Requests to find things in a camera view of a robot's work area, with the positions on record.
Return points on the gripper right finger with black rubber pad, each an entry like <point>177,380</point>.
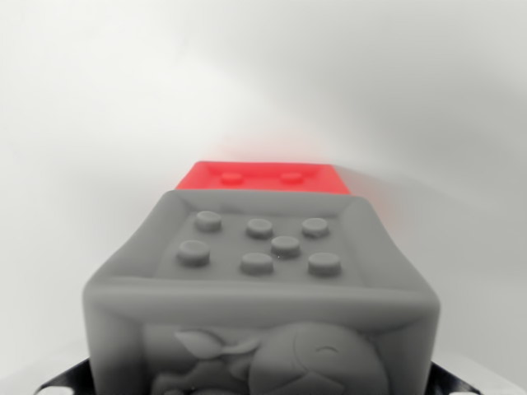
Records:
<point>446,382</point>

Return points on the gripper left finger with black rubber pad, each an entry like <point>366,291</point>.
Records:
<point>76,380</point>

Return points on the grey embossed rubber cube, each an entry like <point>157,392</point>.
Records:
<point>255,296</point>

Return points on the red rubber cube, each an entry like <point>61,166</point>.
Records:
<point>263,179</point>

